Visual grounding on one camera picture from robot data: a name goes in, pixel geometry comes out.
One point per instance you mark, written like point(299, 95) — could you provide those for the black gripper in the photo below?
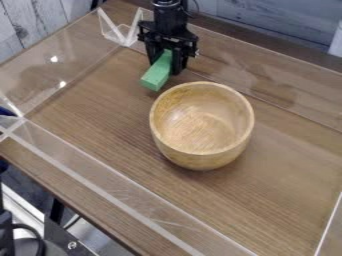
point(166, 32)

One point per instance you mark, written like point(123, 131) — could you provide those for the green rectangular block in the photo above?
point(158, 73)

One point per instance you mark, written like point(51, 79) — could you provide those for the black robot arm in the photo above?
point(167, 34)

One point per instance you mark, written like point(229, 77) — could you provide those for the brown wooden bowl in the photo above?
point(202, 122)

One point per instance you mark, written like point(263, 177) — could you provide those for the black metal table leg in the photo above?
point(56, 211)

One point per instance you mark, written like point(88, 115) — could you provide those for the clear acrylic enclosure wall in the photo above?
point(78, 137)

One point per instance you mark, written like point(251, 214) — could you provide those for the grey metal bracket with screw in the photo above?
point(60, 243)

